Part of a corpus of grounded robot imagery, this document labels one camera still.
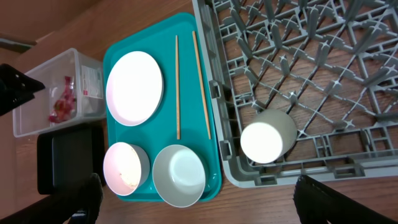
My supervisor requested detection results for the left wooden chopstick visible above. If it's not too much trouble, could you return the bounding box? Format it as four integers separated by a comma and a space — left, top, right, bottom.
175, 35, 181, 140

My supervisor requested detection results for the right wooden chopstick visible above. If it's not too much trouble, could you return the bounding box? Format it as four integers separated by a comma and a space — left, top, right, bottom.
192, 30, 211, 139

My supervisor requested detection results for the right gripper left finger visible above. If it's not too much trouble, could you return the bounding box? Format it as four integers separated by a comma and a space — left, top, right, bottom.
1, 173, 103, 223

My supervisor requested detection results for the red snack wrapper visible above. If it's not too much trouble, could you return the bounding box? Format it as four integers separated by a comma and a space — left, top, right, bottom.
49, 76, 76, 123

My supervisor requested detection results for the clear plastic bin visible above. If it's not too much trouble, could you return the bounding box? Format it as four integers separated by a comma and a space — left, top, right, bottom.
12, 48, 106, 138

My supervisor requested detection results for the wooden chopstick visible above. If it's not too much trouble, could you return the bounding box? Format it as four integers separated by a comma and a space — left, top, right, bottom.
175, 35, 181, 140
192, 30, 211, 139

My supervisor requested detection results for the grey dishwasher rack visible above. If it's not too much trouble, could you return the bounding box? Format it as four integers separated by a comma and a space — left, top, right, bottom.
193, 1, 397, 188

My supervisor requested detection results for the pink plate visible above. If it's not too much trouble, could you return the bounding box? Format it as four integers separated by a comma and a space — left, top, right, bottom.
106, 51, 164, 126

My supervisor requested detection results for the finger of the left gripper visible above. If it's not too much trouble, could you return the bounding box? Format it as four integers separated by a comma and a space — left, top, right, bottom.
1, 63, 45, 116

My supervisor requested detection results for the black tray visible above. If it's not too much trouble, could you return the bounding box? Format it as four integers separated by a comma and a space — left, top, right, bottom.
37, 123, 105, 195

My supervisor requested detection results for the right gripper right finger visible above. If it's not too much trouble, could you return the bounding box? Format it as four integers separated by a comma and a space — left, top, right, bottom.
293, 175, 397, 224

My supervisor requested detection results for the white cup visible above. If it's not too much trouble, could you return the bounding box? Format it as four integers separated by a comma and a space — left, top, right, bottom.
240, 109, 297, 164

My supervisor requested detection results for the teal serving tray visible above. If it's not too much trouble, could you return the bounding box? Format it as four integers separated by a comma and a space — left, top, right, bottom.
103, 12, 222, 202

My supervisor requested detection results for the grey bowl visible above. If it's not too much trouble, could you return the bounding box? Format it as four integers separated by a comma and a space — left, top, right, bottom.
152, 144, 206, 208

